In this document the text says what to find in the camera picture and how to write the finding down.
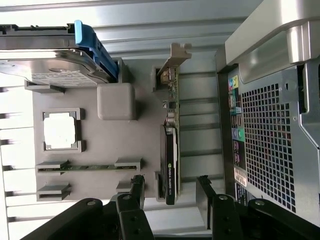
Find green RAM stick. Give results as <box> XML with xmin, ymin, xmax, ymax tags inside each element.
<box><xmin>37</xmin><ymin>162</ymin><xmax>141</xmax><ymax>173</ymax></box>

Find grey plastic parts rack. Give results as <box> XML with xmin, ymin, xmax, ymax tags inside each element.
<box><xmin>24</xmin><ymin>56</ymin><xmax>185</xmax><ymax>203</ymax></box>

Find open black PC case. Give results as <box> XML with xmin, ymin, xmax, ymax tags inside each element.
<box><xmin>214</xmin><ymin>0</ymin><xmax>320</xmax><ymax>216</ymax></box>

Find silver CPU chip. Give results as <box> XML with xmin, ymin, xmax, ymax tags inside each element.
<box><xmin>43</xmin><ymin>112</ymin><xmax>77</xmax><ymax>151</ymax></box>

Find hard disk in blue carrier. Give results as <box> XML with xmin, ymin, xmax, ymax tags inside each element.
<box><xmin>0</xmin><ymin>19</ymin><xmax>118</xmax><ymax>88</ymax></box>

